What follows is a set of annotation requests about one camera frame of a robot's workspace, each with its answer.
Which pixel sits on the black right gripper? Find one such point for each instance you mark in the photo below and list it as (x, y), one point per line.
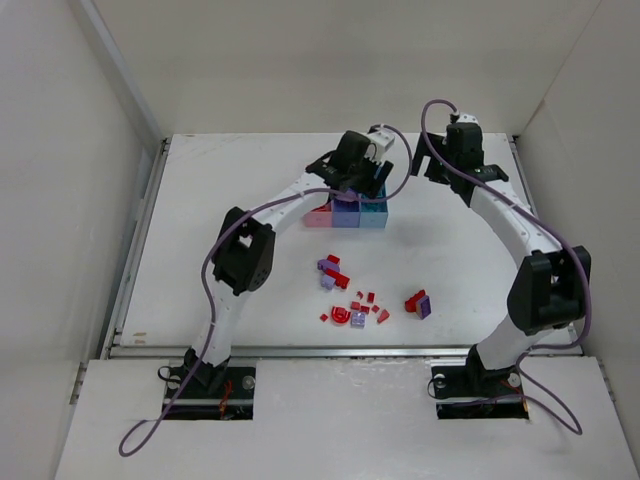
(435, 163)

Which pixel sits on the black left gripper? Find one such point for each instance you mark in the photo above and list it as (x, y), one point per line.
(373, 176)

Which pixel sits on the purple square lego brick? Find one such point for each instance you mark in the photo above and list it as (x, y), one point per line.
(423, 307)

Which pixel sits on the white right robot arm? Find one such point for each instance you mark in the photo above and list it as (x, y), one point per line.
(551, 287)

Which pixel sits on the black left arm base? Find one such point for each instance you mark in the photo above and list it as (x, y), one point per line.
(232, 399)

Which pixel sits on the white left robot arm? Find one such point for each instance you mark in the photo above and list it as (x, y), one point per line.
(241, 260)

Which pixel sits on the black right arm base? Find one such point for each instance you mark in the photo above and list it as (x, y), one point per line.
(469, 391)

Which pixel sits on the three-compartment colour sorting tray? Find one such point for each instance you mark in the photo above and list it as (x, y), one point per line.
(347, 216)

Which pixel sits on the red lego brick lower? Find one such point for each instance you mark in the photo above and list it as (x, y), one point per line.
(341, 281)

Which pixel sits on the light purple lego piece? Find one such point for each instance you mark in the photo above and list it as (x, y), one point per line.
(327, 282)

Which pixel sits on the red wedge lego piece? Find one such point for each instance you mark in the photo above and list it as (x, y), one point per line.
(383, 316)

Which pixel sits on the red round horseshoe lego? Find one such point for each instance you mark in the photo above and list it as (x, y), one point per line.
(340, 315)

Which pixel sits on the lilac square lego plate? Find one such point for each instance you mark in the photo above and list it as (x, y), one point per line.
(358, 319)

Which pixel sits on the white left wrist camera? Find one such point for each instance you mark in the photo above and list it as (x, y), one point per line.
(382, 138)

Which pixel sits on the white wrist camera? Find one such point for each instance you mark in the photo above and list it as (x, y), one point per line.
(463, 117)
(382, 138)

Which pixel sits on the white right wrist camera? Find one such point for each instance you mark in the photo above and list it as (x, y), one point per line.
(463, 117)

